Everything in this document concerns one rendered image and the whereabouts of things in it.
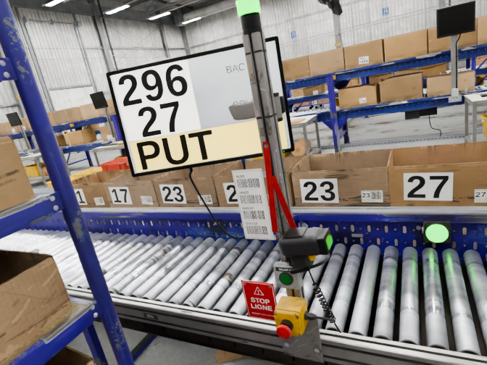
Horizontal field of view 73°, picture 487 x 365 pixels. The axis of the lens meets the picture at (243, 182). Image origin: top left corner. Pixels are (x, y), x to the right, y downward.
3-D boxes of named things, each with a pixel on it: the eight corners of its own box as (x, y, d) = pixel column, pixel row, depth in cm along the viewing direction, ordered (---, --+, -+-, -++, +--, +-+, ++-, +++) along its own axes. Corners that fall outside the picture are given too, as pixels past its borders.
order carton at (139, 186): (110, 208, 205) (102, 182, 200) (143, 191, 230) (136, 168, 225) (159, 208, 186) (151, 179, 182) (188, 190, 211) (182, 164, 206)
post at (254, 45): (283, 355, 99) (223, 40, 74) (288, 343, 103) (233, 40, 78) (323, 363, 93) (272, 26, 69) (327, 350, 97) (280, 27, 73)
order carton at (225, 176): (219, 208, 168) (211, 177, 164) (243, 188, 193) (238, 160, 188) (293, 208, 150) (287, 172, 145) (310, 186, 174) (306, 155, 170)
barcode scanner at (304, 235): (334, 276, 76) (322, 235, 74) (287, 277, 82) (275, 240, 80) (340, 261, 82) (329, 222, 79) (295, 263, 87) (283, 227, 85)
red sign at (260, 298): (248, 317, 99) (240, 280, 96) (249, 315, 100) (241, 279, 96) (300, 326, 92) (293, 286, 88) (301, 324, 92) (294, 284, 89)
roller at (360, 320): (347, 347, 93) (346, 333, 91) (368, 253, 136) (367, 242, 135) (366, 351, 90) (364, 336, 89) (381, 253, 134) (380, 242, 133)
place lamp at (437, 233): (426, 242, 122) (425, 225, 120) (426, 241, 123) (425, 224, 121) (448, 243, 119) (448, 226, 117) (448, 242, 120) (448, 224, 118)
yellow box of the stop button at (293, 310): (274, 337, 87) (269, 314, 85) (285, 316, 95) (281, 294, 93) (330, 347, 81) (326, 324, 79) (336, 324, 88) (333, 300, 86)
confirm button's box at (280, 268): (275, 288, 89) (271, 266, 87) (279, 282, 91) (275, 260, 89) (300, 291, 86) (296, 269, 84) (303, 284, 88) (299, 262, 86)
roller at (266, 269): (240, 326, 108) (227, 326, 111) (290, 248, 152) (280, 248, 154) (236, 313, 107) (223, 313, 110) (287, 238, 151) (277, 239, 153)
